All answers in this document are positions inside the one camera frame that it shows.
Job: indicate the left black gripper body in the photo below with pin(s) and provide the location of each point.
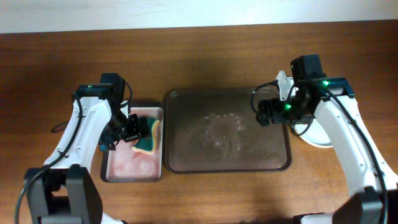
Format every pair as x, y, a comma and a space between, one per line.
126, 129

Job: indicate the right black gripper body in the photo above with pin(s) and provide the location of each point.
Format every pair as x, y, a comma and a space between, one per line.
283, 111

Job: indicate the green and yellow sponge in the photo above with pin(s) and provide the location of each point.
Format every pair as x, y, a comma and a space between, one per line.
148, 141

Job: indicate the white plate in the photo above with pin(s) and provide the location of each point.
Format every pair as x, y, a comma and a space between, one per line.
315, 135

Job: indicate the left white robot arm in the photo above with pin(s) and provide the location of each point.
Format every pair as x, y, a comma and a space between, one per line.
62, 191

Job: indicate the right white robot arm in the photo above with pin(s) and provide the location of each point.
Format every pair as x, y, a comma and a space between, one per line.
372, 184

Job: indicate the small black soapy tray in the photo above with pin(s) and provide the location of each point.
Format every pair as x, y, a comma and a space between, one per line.
126, 164

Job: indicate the large brown serving tray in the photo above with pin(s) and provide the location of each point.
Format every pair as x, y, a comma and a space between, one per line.
215, 130

